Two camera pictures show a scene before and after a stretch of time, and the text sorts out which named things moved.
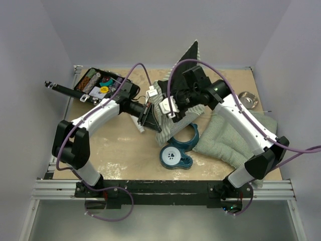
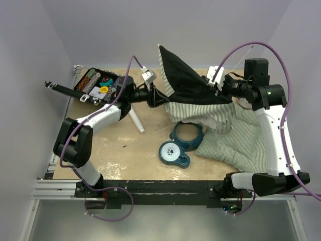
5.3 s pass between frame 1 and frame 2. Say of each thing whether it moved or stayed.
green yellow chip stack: stayed
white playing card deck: stayed
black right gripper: moved
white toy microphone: stayed
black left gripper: moved
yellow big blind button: stayed
